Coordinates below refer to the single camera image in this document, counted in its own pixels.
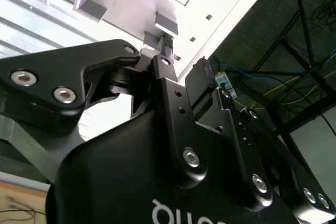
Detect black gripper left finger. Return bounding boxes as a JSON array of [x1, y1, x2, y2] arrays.
[[0, 37, 208, 187]]

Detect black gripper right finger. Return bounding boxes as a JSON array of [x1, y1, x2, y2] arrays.
[[185, 57, 334, 222]]

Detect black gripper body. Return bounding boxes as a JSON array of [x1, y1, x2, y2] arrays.
[[44, 110, 302, 224]]

